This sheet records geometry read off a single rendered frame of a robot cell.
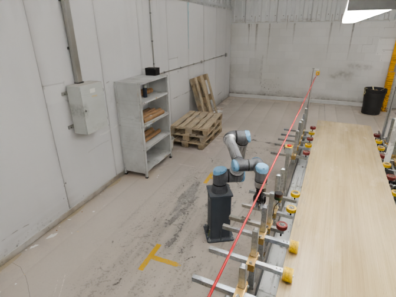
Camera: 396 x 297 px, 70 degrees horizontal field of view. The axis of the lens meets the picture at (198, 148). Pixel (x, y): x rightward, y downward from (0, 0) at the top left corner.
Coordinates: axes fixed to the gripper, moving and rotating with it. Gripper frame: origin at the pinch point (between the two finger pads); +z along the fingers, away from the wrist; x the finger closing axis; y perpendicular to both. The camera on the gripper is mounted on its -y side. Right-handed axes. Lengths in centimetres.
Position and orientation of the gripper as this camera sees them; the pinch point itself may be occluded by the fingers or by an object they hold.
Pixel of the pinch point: (258, 208)
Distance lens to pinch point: 222.1
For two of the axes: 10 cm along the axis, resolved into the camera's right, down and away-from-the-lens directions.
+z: 0.1, 9.2, 3.9
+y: -4.2, 3.6, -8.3
